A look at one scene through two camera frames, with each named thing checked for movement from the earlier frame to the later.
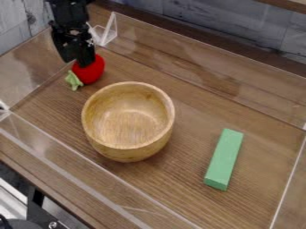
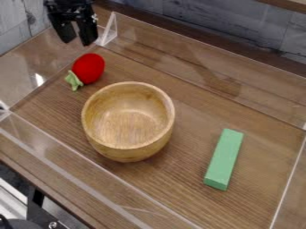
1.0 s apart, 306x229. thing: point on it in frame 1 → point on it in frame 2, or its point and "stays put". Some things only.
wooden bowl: x=127 y=117 stays put
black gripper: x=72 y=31 → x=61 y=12
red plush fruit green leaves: x=84 y=74 stays put
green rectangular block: x=220 y=169 stays put
